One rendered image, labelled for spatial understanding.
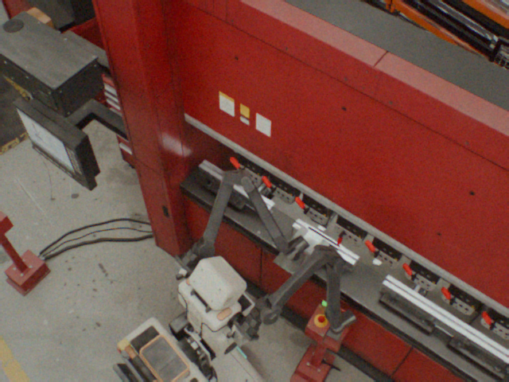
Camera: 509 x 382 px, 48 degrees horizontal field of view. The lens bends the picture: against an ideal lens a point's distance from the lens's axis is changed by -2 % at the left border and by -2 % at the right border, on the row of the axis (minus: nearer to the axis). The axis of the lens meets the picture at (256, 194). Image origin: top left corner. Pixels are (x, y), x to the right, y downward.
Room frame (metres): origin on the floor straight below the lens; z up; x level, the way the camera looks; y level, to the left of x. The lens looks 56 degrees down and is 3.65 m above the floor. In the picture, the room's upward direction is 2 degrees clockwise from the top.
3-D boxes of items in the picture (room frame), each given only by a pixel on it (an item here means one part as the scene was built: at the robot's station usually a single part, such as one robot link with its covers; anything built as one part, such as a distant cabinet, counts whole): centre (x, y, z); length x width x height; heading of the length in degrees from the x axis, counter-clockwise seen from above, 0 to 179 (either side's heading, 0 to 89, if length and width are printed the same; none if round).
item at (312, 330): (1.12, -0.41, 0.75); 0.20 x 0.16 x 0.18; 60
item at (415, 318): (1.14, -0.79, 0.89); 0.30 x 0.05 x 0.03; 55
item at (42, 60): (1.87, 0.97, 1.53); 0.51 x 0.25 x 0.85; 54
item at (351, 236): (1.44, -0.47, 1.26); 0.15 x 0.09 x 0.17; 55
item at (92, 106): (2.07, 0.89, 1.18); 0.40 x 0.24 x 0.07; 55
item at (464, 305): (1.09, -0.96, 1.26); 0.15 x 0.09 x 0.17; 55
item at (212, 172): (1.86, 0.12, 0.92); 0.50 x 0.06 x 0.10; 55
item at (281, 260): (1.42, -0.25, 1.00); 0.26 x 0.18 x 0.01; 145
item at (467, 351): (0.91, -1.12, 0.89); 0.30 x 0.05 x 0.03; 55
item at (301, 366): (1.09, -0.39, 0.06); 0.25 x 0.20 x 0.12; 150
